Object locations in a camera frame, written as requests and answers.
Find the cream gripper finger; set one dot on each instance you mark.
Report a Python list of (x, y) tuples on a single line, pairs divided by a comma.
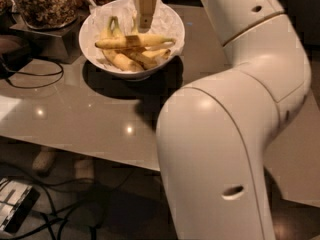
[(145, 11)]

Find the yellow banana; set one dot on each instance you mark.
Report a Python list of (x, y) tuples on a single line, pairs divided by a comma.
[(133, 41), (116, 58), (143, 52), (147, 64)]

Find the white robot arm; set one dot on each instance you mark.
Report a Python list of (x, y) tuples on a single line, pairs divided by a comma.
[(212, 133)]

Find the white ceramic bowl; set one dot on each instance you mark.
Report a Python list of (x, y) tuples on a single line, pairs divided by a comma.
[(111, 39)]

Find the white crumpled paper liner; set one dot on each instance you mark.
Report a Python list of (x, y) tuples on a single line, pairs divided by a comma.
[(165, 22)]

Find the dark wooden stand block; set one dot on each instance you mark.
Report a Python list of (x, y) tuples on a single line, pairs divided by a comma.
[(61, 45)]

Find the glass jar of nuts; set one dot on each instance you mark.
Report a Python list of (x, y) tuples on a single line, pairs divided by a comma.
[(47, 14)]

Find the dark round object left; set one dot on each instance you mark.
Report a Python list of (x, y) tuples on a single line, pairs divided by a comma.
[(15, 53)]

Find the beige shoe right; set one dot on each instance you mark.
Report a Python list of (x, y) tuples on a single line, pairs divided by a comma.
[(84, 173)]

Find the beige shoe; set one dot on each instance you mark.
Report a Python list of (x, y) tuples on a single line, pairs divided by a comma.
[(44, 161), (84, 173)]

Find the beige shoe left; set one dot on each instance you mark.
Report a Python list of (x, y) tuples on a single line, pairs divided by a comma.
[(44, 161)]

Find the silver black device on floor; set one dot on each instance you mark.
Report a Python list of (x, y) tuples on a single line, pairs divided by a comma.
[(16, 201)]

